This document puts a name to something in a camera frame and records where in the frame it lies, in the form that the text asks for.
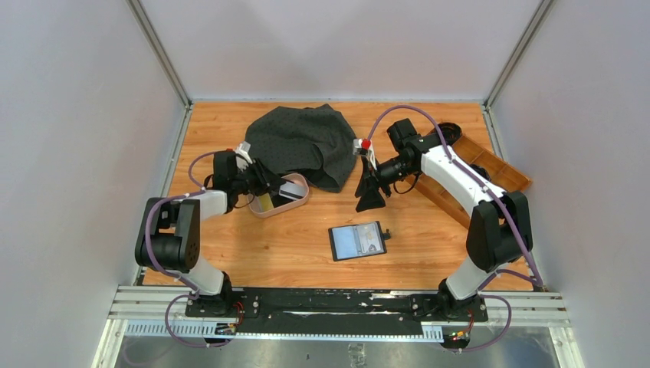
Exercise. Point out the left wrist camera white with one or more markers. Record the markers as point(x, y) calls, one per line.
point(243, 159)

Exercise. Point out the white black credit card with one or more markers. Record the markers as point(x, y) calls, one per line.
point(370, 240)

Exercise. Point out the dark grey dotted cloth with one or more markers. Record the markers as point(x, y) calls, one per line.
point(315, 142)

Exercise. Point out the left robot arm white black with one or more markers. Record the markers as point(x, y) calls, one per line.
point(169, 239)

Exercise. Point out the black round part right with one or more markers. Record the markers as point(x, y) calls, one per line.
point(482, 172)

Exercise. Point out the black round part top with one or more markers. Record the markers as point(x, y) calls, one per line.
point(451, 132)

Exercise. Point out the black round part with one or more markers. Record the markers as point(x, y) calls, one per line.
point(482, 172)
point(451, 132)

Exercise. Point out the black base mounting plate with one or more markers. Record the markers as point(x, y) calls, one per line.
point(271, 310)

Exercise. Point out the pink oval tray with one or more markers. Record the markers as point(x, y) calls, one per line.
point(292, 195)

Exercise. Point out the orange compartment tray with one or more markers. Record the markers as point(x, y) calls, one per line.
point(502, 174)

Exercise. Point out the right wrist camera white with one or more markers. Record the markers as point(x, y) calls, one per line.
point(364, 149)

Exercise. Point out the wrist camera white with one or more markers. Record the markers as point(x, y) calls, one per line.
point(243, 159)
point(364, 149)

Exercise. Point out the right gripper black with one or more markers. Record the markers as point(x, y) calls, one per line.
point(368, 188)

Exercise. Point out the black leather card holder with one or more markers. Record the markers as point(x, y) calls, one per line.
point(344, 241)

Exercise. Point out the aluminium frame rail front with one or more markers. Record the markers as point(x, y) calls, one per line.
point(158, 311)

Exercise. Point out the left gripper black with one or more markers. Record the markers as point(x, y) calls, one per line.
point(266, 180)

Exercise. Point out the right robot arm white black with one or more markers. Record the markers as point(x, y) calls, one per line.
point(499, 230)

